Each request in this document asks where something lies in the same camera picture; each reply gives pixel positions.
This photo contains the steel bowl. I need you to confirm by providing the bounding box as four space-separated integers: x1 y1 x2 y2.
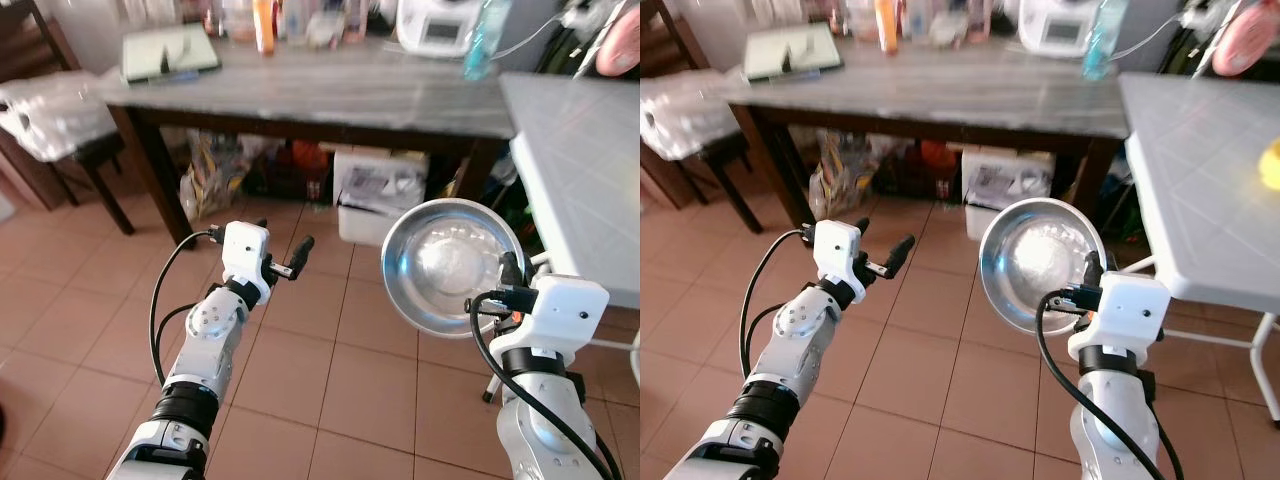
380 198 527 339
978 197 1109 337

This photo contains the patterned shopping bag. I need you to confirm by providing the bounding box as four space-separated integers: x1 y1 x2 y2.
180 130 257 224
808 130 882 222

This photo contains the red bag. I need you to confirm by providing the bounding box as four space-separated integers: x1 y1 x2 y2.
915 140 953 201
290 140 332 201

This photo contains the white cardboard box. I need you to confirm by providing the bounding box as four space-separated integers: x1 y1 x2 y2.
962 148 1057 242
333 148 432 247

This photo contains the white plastic table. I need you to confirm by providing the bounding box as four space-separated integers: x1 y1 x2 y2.
484 72 641 403
1117 72 1280 427

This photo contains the dark table with marble top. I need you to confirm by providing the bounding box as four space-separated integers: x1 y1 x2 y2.
95 35 521 247
715 35 1131 233

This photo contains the dark wooden chair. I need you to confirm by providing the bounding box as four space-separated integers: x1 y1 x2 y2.
640 0 767 237
0 0 137 237

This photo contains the orange bottle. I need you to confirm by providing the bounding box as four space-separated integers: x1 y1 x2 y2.
252 0 278 57
874 0 900 57

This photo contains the clear plastic bag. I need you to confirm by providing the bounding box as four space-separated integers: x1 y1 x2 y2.
640 72 742 162
0 72 117 162

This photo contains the teal water bottle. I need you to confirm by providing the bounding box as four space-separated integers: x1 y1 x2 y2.
463 0 514 82
1082 0 1130 82

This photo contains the black bag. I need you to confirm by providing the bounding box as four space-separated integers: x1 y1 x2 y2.
1160 0 1233 77
538 0 603 77

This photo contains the white kitchen appliance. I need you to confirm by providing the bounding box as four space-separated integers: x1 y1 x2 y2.
395 0 482 60
1017 0 1097 60

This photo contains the pink round object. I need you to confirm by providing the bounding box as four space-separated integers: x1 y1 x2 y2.
597 5 641 80
1210 0 1280 80

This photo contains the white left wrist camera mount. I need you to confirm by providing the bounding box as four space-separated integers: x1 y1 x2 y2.
221 221 272 302
814 219 867 300

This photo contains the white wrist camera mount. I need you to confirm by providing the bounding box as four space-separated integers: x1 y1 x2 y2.
514 274 611 367
221 221 272 302
1069 271 1172 367
814 219 867 300

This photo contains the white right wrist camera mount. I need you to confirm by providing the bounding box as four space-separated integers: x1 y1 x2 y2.
514 274 611 367
1069 271 1172 367

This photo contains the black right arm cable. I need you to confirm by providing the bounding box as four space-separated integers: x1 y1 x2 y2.
469 290 622 480
1034 290 1187 480

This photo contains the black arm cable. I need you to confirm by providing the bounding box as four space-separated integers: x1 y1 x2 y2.
739 229 817 377
469 290 622 480
149 229 225 387
1034 290 1187 480

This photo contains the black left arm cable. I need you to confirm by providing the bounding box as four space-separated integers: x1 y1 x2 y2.
739 229 817 377
149 229 225 387

